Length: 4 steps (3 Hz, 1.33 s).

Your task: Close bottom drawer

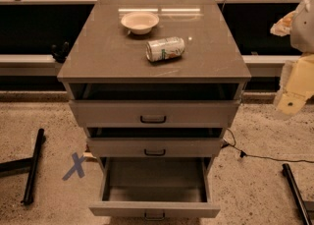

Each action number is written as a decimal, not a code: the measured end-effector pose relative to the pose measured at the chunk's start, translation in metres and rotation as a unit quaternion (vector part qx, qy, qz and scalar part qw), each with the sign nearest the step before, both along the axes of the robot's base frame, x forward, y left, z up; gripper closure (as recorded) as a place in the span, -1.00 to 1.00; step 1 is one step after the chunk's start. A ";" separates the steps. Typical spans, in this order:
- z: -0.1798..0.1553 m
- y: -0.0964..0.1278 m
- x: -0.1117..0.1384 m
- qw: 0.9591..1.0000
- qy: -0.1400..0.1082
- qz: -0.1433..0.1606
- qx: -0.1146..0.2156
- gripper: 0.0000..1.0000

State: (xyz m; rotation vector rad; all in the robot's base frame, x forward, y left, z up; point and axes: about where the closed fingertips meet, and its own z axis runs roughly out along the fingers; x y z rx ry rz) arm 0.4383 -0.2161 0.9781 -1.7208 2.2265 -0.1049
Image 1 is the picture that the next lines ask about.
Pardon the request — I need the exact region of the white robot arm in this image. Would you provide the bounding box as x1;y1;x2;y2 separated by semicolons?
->
270;0;314;119

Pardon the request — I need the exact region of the grey drawer cabinet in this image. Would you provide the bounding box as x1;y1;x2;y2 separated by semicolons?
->
57;0;252;158

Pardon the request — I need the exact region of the grey middle drawer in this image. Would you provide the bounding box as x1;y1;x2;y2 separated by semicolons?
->
86;128;223;157

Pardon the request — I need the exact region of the grey top drawer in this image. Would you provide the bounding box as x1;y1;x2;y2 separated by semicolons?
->
68;83;245;129

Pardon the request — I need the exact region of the black floor stand right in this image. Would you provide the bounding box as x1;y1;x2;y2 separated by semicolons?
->
283;163;314;225

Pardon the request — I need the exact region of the white green soda can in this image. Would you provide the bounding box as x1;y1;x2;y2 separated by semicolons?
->
146;36;185;62

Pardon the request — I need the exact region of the white ceramic bowl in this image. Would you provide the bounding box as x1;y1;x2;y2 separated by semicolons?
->
121;11;159;35

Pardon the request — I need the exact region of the blue tape cross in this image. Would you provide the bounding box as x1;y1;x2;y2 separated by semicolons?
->
62;153;85;181

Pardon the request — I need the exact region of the black floor cable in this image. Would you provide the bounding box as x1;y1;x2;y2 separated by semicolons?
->
222;128;314;164

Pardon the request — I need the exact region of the black clamp on rail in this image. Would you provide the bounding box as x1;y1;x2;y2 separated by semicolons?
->
51;42;70;63

